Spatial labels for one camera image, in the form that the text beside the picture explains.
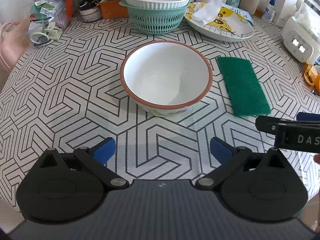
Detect pink bag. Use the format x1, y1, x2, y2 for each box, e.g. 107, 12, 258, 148
0, 21, 32, 80

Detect teal plastic colander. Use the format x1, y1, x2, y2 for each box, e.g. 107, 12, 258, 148
119, 0, 190, 35

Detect orange peel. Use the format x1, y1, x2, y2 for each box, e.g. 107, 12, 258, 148
303, 62, 320, 93

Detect geometric patterned tablecloth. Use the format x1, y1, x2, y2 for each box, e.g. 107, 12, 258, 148
0, 10, 320, 213

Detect yellow cartoon plate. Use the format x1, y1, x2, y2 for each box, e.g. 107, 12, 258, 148
184, 2, 255, 42

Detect white appliance with display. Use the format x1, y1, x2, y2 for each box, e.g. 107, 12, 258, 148
281, 16, 320, 63

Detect white carton box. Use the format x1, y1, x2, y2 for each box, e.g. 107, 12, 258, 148
272, 0, 301, 27

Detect white bowl brown rim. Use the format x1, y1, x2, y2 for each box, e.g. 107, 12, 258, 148
120, 40, 214, 117

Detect white tissue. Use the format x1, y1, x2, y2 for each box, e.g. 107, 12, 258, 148
191, 0, 223, 27

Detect hair ties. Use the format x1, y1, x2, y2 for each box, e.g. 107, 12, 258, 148
30, 32, 50, 47

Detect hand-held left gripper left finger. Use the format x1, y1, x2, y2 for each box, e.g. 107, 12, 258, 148
37, 137, 130, 191

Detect clear zip bag of cotton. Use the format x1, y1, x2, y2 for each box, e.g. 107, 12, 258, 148
296, 0, 320, 43

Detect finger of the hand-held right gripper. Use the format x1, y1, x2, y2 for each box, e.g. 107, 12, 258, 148
296, 112, 320, 122
255, 115, 320, 134

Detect black-lid cosmetic jar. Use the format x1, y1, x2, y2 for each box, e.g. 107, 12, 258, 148
78, 0, 102, 22

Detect small blue-cap bottle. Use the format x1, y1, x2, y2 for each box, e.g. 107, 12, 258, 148
263, 0, 277, 22

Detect clear bag of small packets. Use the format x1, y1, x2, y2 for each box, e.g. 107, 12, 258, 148
29, 0, 70, 34

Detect white plastic clip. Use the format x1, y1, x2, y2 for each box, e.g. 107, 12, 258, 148
44, 22, 62, 40

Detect green scouring pad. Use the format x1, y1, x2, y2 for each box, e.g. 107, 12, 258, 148
216, 57, 272, 117

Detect orange box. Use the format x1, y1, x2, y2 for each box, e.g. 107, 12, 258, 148
98, 0, 130, 19

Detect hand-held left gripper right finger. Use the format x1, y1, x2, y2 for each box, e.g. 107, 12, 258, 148
195, 137, 287, 191

